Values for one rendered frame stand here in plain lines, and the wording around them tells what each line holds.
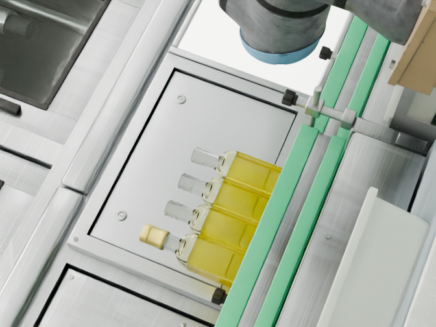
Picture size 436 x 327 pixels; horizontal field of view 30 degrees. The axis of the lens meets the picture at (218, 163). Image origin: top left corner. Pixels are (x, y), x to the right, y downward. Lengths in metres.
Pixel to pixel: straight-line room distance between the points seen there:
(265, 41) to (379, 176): 0.33
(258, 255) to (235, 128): 0.45
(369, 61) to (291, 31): 0.49
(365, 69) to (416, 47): 0.58
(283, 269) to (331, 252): 0.08
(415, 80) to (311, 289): 0.37
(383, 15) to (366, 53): 0.59
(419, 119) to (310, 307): 0.36
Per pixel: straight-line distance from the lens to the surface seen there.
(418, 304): 0.82
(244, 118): 1.67
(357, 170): 1.33
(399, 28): 1.00
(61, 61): 1.83
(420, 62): 1.02
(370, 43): 1.59
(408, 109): 1.35
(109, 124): 1.69
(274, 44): 1.12
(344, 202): 1.30
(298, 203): 1.32
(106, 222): 1.60
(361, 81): 1.54
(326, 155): 1.35
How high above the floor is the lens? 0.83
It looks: 10 degrees up
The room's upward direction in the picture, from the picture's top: 69 degrees counter-clockwise
